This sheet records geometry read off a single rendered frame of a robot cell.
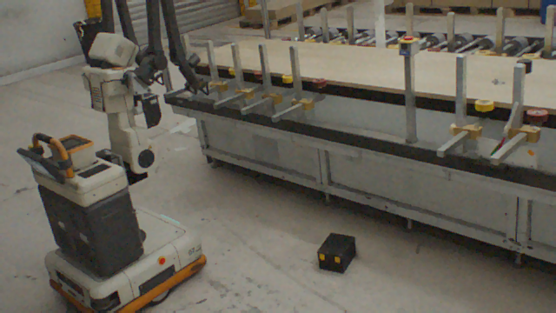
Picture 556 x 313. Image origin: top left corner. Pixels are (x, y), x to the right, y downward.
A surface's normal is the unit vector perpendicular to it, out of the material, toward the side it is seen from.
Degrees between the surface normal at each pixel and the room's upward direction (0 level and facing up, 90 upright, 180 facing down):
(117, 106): 90
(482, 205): 90
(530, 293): 0
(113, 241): 90
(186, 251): 90
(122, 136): 82
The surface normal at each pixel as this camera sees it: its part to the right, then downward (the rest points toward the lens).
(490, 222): -0.69, 0.36
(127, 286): 0.72, 0.18
